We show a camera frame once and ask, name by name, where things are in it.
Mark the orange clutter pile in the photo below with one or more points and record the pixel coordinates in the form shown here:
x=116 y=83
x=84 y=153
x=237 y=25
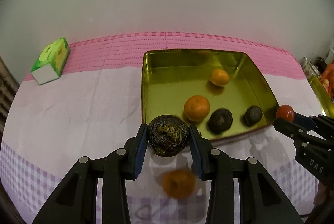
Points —
x=327 y=79

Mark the red toffee tin box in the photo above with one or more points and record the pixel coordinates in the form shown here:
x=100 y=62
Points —
x=171 y=77

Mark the large yellow orange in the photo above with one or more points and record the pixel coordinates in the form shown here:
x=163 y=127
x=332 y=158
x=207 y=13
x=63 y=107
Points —
x=196 y=108

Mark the small red cherry tomato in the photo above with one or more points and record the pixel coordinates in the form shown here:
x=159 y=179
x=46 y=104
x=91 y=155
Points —
x=285 y=112

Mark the gold tin lid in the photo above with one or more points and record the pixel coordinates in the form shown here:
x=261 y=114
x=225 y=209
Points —
x=322 y=96

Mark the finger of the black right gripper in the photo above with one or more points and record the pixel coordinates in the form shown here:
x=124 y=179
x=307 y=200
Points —
x=296 y=132
x=321 y=124

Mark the small dark passion fruit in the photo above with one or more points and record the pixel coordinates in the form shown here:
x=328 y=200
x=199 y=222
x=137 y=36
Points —
x=252 y=116

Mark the small yellow orange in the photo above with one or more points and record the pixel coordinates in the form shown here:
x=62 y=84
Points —
x=219 y=77

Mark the large orange tangerine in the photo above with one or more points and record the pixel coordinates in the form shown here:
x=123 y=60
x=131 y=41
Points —
x=179 y=184

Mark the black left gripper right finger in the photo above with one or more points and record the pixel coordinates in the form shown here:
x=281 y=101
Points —
x=261 y=198

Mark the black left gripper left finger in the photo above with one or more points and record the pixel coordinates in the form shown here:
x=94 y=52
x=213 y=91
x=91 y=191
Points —
x=74 y=199

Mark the green tissue pack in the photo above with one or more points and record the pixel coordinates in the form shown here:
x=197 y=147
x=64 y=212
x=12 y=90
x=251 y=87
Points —
x=51 y=62

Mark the large dark passion fruit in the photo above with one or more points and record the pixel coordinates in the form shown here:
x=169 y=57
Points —
x=167 y=135

